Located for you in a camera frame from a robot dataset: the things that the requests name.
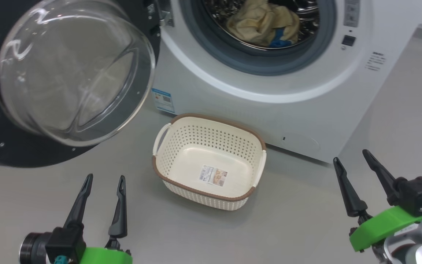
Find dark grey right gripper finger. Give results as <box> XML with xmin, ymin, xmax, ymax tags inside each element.
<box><xmin>362</xmin><ymin>149</ymin><xmax>399</xmax><ymax>205</ymax></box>
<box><xmin>333</xmin><ymin>157</ymin><xmax>373</xmax><ymax>225</ymax></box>

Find white front-load washing machine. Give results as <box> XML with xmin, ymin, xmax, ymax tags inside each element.
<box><xmin>143</xmin><ymin>0</ymin><xmax>422</xmax><ymax>164</ymax></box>

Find black round glass washer door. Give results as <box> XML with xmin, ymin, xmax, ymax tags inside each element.
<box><xmin>0</xmin><ymin>0</ymin><xmax>162</xmax><ymax>169</ymax></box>

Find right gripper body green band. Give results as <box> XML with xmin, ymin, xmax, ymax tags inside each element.
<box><xmin>349</xmin><ymin>206</ymin><xmax>422</xmax><ymax>253</ymax></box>

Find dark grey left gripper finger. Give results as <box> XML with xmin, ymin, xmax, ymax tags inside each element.
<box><xmin>106</xmin><ymin>175</ymin><xmax>128</xmax><ymax>250</ymax></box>
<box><xmin>63</xmin><ymin>173</ymin><xmax>94</xmax><ymax>230</ymax></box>

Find printed text label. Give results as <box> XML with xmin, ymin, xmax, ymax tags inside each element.
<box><xmin>364</xmin><ymin>51</ymin><xmax>387</xmax><ymax>72</ymax></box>

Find blue energy label sticker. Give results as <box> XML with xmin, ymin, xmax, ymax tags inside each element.
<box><xmin>151</xmin><ymin>88</ymin><xmax>176</xmax><ymax>114</ymax></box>

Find cream perforated laundry basket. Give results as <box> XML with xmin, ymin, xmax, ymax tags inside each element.
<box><xmin>152</xmin><ymin>113</ymin><xmax>267</xmax><ymax>212</ymax></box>

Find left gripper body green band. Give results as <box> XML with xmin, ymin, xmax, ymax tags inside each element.
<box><xmin>78</xmin><ymin>246</ymin><xmax>133</xmax><ymax>264</ymax></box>

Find paper product label sticker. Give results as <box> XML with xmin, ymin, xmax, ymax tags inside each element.
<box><xmin>198</xmin><ymin>165</ymin><xmax>229</xmax><ymax>187</ymax></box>

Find cream garment with blue trim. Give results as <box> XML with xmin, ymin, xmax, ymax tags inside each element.
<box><xmin>226</xmin><ymin>0</ymin><xmax>300</xmax><ymax>48</ymax></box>

